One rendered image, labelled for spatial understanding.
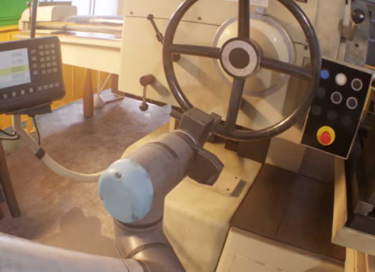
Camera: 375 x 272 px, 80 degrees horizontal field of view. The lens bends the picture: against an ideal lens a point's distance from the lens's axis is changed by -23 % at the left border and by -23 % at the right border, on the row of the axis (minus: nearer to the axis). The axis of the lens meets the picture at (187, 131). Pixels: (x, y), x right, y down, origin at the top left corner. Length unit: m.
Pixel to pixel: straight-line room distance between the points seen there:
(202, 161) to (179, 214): 0.76
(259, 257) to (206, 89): 0.75
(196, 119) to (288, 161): 1.15
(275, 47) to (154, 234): 0.50
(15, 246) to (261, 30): 0.66
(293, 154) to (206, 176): 1.13
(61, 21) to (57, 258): 1.72
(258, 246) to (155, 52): 0.87
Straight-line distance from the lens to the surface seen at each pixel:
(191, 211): 1.22
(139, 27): 1.01
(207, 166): 0.51
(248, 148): 1.65
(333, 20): 0.81
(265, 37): 0.70
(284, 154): 1.62
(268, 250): 1.20
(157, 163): 0.43
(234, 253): 1.27
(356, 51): 0.93
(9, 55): 0.92
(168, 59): 0.67
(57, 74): 0.95
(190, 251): 1.38
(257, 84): 0.72
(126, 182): 0.39
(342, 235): 0.86
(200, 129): 0.53
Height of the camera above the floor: 1.39
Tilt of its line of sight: 25 degrees down
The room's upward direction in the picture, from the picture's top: 7 degrees clockwise
